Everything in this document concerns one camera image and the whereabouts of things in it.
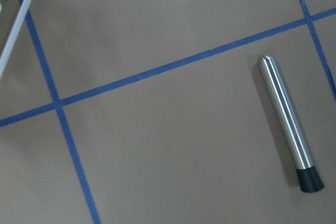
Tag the steel muddler black tip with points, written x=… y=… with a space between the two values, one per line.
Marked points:
x=308 y=176

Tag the white wire cup rack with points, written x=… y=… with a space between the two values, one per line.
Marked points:
x=13 y=34

